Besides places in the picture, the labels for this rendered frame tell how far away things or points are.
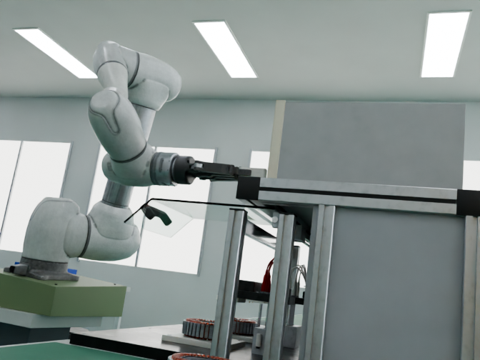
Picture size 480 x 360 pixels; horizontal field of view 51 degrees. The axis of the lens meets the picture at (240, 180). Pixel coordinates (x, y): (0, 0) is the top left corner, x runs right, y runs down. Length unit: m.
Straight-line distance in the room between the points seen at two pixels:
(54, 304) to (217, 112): 5.27
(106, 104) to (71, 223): 0.68
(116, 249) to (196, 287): 4.46
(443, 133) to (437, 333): 0.39
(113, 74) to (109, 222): 0.52
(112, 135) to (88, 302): 0.70
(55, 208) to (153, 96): 0.51
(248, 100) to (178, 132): 1.03
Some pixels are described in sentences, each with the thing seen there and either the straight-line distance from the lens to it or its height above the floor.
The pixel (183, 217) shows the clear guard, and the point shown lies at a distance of 1.25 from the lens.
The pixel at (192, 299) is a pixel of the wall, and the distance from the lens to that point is 6.29.
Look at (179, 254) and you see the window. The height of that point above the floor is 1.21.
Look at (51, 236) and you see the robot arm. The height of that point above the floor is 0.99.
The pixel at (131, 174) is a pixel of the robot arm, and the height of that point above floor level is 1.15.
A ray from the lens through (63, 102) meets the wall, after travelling 7.91.
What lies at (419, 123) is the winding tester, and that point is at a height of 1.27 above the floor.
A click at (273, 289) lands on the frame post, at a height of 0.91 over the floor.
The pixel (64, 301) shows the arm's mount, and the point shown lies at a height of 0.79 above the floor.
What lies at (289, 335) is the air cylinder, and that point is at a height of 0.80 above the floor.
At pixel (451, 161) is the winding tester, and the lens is 1.06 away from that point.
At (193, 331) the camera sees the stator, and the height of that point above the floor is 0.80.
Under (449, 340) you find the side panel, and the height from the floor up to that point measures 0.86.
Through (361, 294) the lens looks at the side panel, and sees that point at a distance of 0.92.
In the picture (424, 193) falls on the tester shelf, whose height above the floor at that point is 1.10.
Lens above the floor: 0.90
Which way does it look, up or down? 12 degrees up
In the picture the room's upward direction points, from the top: 8 degrees clockwise
